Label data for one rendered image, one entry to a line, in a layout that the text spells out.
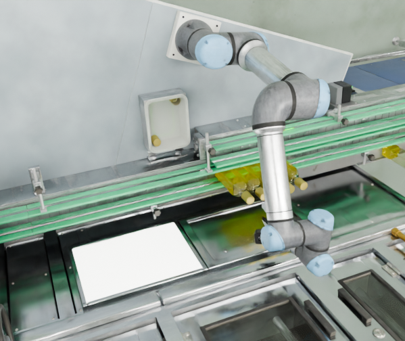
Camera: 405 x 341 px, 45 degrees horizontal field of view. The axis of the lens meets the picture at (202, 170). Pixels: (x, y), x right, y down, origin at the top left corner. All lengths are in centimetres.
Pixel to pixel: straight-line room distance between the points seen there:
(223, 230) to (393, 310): 66
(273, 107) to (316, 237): 39
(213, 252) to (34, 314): 63
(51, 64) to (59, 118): 21
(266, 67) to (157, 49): 49
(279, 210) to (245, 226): 52
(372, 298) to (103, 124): 116
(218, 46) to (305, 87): 40
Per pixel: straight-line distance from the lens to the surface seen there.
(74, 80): 190
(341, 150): 231
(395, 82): 271
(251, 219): 196
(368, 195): 223
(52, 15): 185
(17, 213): 189
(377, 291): 175
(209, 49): 173
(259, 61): 168
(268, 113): 140
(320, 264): 152
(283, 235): 141
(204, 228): 192
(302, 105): 145
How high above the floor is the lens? 257
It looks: 56 degrees down
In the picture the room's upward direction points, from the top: 139 degrees clockwise
